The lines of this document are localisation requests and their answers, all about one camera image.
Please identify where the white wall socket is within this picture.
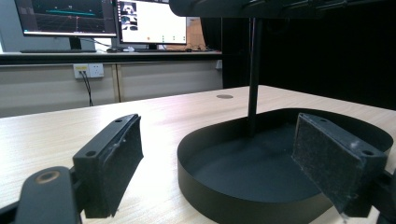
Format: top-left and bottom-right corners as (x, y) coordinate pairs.
(72, 63), (106, 79)

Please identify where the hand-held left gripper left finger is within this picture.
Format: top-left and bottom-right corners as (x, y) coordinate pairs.
(72, 113), (145, 219)

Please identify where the beige cabinet front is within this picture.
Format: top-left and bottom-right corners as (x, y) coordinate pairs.
(0, 60), (224, 119)

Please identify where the black power cable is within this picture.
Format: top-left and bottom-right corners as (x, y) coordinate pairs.
(79, 70), (93, 107)
(83, 70), (94, 107)

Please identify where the white-screen computer monitor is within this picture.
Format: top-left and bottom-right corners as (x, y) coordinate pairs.
(116, 0), (189, 50)

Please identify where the brown cardboard box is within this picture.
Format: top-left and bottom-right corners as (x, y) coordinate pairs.
(186, 16), (207, 51)

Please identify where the dark-screen computer monitor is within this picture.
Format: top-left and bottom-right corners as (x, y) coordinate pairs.
(13, 0), (118, 51)

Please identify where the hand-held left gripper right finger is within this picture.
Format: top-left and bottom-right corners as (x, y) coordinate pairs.
(290, 112), (389, 218)

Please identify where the black curtain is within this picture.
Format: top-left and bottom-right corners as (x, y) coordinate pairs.
(200, 6), (396, 111)

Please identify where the black keyboard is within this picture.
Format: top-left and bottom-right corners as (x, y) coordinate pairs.
(20, 49), (98, 54)

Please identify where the long desk with dark edge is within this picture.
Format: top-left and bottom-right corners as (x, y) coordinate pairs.
(0, 49), (223, 66)

